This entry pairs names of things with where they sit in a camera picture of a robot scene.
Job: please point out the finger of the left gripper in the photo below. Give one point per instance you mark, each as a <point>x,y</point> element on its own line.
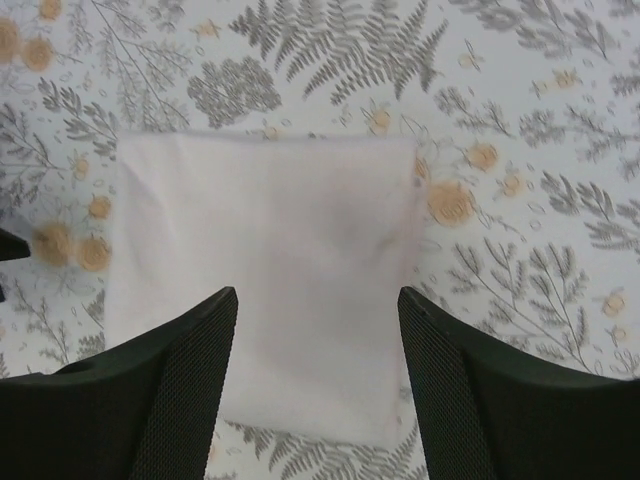
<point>12,247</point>

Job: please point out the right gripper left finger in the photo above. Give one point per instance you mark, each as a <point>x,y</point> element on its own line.
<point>145,409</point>

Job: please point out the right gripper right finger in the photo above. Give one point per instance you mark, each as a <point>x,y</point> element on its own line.
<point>487,410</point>

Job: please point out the white t shirt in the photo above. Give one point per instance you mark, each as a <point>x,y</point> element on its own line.
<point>317,237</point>

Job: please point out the floral table mat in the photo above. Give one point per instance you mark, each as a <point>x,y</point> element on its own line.
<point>525,115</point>

